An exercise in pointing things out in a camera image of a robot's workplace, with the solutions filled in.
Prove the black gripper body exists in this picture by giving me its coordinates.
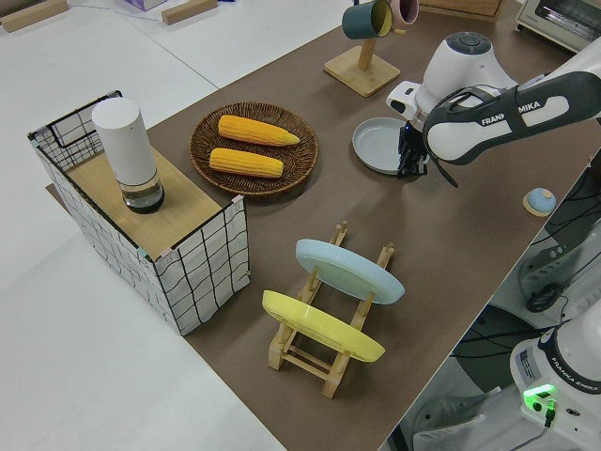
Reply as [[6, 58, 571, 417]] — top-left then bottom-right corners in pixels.
[[397, 119, 429, 159]]

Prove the blunt yellow corn cob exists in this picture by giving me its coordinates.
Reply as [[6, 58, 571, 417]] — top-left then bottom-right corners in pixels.
[[208, 148, 285, 180]]

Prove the gray plate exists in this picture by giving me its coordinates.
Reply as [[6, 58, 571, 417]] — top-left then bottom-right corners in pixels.
[[352, 117, 414, 177]]

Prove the white cylinder with glass base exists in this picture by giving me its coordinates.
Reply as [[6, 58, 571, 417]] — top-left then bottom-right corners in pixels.
[[91, 97, 166, 215]]

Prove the wooden drawer cabinet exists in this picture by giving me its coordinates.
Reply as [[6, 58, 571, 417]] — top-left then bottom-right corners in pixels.
[[416, 0, 504, 23]]

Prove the cream toaster oven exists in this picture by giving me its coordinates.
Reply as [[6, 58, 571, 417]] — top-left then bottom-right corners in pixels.
[[515, 0, 601, 54]]

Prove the light blue plate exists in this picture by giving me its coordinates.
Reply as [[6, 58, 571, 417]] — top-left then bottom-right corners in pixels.
[[295, 238, 406, 305]]

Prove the teal mug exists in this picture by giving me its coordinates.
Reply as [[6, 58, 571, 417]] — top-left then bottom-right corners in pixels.
[[341, 0, 393, 41]]

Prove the brown wicker basket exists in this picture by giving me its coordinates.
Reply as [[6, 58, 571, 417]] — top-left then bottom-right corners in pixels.
[[188, 101, 320, 196]]

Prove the black floor cable tangle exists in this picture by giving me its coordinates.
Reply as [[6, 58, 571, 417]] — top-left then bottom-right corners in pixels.
[[526, 281, 572, 315]]

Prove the wooden mug tree stand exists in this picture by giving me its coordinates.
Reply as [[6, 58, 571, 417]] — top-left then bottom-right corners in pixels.
[[322, 0, 406, 99]]

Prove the blue dome lid wooden knob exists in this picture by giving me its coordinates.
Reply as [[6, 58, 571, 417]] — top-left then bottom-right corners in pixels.
[[522, 187, 558, 218]]

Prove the yellow plate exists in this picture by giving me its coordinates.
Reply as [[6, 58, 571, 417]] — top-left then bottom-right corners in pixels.
[[261, 289, 387, 364]]

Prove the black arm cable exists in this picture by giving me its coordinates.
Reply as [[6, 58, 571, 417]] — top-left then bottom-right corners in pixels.
[[424, 72, 550, 188]]

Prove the light wooden block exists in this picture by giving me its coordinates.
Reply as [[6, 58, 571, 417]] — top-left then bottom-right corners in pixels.
[[161, 0, 220, 24], [0, 0, 70, 34]]

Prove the pink mug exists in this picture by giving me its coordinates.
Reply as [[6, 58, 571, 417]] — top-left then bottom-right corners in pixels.
[[388, 0, 420, 27]]

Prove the wire box with checked cloth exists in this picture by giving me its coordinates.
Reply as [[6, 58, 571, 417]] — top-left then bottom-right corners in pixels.
[[26, 88, 253, 337]]

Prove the wooden dish rack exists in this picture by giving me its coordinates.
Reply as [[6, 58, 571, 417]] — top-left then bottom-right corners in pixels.
[[267, 220, 395, 399]]

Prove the pointed yellow corn cob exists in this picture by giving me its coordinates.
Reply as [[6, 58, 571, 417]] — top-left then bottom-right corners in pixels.
[[217, 115, 301, 149]]

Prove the brown table mat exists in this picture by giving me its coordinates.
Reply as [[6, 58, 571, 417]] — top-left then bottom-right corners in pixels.
[[44, 18, 601, 451]]

